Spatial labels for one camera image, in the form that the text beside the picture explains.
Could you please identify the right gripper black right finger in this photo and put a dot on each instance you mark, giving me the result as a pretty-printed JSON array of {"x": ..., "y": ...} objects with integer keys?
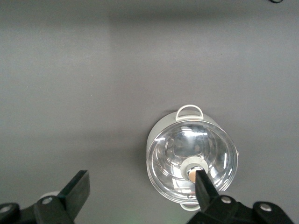
[{"x": 205, "y": 191}]

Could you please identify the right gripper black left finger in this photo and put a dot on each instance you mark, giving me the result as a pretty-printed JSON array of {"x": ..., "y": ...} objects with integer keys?
[{"x": 74, "y": 191}]

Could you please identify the glass lid with metal knob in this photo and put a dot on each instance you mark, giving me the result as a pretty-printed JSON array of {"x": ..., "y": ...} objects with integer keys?
[{"x": 175, "y": 151}]

